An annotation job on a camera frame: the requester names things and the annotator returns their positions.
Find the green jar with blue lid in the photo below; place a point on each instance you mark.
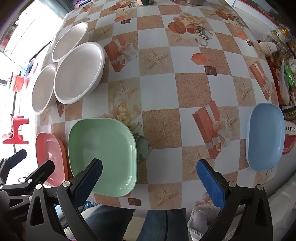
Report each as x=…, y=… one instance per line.
x=145, y=1

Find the person's leg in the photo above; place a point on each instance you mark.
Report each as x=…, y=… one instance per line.
x=152, y=227
x=108, y=222

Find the red round tin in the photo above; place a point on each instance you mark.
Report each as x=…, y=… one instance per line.
x=290, y=139

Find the large white bowl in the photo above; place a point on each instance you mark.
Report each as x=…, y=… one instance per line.
x=76, y=71

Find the red plastic stool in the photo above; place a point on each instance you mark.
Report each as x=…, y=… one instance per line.
x=17, y=129
x=17, y=82

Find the person's left leg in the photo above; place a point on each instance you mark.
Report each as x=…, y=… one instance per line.
x=108, y=222

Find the glass jar with gold lid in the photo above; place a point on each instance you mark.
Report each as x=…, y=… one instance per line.
x=281, y=34

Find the red printed box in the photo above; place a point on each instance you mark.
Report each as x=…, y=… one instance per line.
x=274, y=74

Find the green square plate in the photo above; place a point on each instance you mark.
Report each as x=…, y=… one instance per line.
x=104, y=143

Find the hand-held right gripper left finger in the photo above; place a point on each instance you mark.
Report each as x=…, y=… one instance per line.
x=90, y=183

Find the metal cup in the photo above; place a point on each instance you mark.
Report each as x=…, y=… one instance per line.
x=194, y=1

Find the green snack packet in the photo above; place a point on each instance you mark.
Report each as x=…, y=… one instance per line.
x=291, y=73

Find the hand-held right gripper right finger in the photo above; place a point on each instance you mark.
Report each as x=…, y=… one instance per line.
x=211, y=185

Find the white foam fruit net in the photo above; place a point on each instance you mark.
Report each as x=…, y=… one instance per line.
x=267, y=48

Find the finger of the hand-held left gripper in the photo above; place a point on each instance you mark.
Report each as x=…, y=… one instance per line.
x=16, y=156
x=44, y=168

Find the checkered printed tablecloth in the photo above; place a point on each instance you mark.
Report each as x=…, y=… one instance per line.
x=157, y=88

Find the white fringed cloth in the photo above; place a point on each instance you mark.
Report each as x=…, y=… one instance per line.
x=197, y=220

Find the person's right leg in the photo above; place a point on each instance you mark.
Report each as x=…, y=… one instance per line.
x=152, y=227

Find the blue oval plate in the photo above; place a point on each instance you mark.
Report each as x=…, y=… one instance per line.
x=264, y=136

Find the pink oval plate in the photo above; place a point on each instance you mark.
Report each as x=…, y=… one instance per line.
x=48, y=148

